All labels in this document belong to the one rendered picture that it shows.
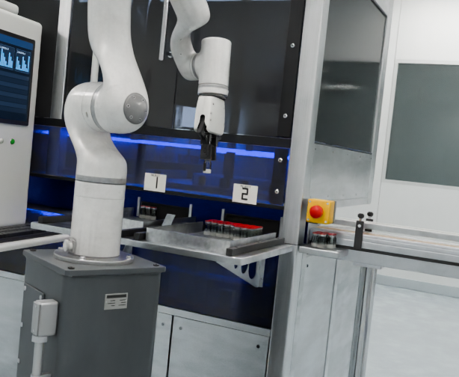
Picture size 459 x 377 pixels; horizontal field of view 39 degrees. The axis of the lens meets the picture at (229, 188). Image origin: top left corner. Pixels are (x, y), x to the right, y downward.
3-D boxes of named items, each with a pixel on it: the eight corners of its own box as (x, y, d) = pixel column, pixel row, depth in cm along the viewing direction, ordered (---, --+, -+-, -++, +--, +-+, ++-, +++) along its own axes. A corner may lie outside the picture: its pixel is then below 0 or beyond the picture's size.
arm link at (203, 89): (207, 90, 185) (206, 100, 185) (192, 84, 177) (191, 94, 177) (233, 89, 182) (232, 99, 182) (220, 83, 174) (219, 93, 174)
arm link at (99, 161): (95, 183, 146) (105, 78, 145) (49, 175, 158) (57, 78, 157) (136, 185, 155) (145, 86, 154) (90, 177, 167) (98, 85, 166)
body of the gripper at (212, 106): (208, 97, 185) (205, 136, 185) (191, 90, 176) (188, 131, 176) (232, 97, 182) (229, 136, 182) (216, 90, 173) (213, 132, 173)
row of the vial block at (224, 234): (205, 234, 205) (206, 219, 205) (257, 242, 197) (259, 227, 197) (202, 234, 203) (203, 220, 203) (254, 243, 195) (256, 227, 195)
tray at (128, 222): (132, 216, 235) (133, 207, 235) (194, 226, 225) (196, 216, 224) (72, 221, 204) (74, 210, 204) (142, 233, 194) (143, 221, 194)
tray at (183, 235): (200, 232, 211) (202, 221, 211) (274, 243, 200) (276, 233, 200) (145, 239, 180) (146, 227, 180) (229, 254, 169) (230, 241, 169)
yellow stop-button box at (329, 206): (312, 220, 205) (315, 197, 205) (334, 223, 202) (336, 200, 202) (305, 221, 199) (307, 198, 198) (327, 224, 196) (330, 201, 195)
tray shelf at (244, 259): (120, 220, 238) (121, 215, 237) (300, 248, 209) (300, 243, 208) (29, 227, 194) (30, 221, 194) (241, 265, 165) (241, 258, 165)
